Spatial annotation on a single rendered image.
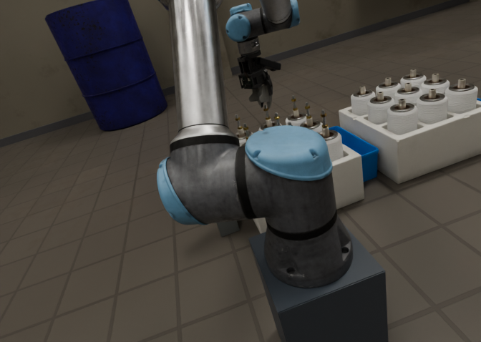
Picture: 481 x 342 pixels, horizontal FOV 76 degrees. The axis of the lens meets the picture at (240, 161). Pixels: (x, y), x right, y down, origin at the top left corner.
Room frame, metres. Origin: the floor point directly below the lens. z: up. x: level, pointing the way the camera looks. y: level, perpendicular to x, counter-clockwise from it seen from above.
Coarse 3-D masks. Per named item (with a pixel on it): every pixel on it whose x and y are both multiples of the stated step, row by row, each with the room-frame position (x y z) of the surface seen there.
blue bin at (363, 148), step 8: (336, 128) 1.23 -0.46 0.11; (344, 136) 1.17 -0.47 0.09; (352, 136) 1.11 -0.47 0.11; (344, 144) 1.18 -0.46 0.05; (352, 144) 1.11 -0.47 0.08; (360, 144) 1.06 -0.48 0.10; (368, 144) 1.01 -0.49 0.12; (360, 152) 1.06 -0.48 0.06; (368, 152) 1.01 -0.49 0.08; (376, 152) 0.94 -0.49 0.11; (368, 160) 0.94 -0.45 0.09; (376, 160) 0.95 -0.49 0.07; (368, 168) 0.94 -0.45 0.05; (376, 168) 0.95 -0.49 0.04; (368, 176) 0.95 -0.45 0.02; (376, 176) 0.95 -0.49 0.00
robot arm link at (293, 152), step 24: (264, 144) 0.39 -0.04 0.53; (288, 144) 0.38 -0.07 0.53; (312, 144) 0.37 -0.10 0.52; (240, 168) 0.38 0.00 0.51; (264, 168) 0.36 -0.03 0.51; (288, 168) 0.34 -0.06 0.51; (312, 168) 0.34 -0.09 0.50; (240, 192) 0.36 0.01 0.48; (264, 192) 0.35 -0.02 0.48; (288, 192) 0.34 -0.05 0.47; (312, 192) 0.34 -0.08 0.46; (264, 216) 0.37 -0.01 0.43; (288, 216) 0.35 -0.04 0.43; (312, 216) 0.34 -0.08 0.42
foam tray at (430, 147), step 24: (360, 120) 1.10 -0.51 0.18; (456, 120) 0.90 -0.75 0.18; (480, 120) 0.91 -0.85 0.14; (384, 144) 0.94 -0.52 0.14; (408, 144) 0.88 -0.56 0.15; (432, 144) 0.89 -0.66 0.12; (456, 144) 0.90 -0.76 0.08; (480, 144) 0.91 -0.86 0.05; (384, 168) 0.95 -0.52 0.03; (408, 168) 0.88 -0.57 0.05; (432, 168) 0.89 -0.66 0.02
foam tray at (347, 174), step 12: (348, 156) 0.86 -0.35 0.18; (360, 156) 0.85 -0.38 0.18; (336, 168) 0.83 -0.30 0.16; (348, 168) 0.84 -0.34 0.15; (360, 168) 0.85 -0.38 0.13; (336, 180) 0.83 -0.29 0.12; (348, 180) 0.84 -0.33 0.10; (360, 180) 0.85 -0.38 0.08; (336, 192) 0.83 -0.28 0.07; (348, 192) 0.84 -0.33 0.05; (360, 192) 0.85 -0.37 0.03; (336, 204) 0.83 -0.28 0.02; (348, 204) 0.84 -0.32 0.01; (264, 228) 0.80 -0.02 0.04
